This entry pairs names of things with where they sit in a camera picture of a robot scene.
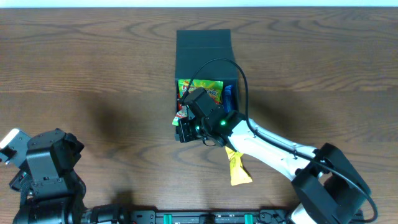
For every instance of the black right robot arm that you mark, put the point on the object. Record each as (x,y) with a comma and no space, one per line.
(328,186)

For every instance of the black gift box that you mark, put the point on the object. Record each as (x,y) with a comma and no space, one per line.
(206,55)

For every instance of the blue Oreo cookie pack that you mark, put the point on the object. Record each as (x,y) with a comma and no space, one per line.
(227,97)

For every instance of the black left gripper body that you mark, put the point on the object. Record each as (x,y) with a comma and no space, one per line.
(15,179)

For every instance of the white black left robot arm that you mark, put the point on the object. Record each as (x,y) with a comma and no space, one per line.
(50,189)

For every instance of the yellow candy wrapper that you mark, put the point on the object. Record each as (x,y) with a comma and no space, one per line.
(237,172)

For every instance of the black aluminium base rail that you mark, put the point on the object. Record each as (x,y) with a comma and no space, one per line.
(202,217)

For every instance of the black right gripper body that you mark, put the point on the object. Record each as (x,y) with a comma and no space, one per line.
(193,129)

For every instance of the green Haribo gummy bag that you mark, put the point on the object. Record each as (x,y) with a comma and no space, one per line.
(213,88)

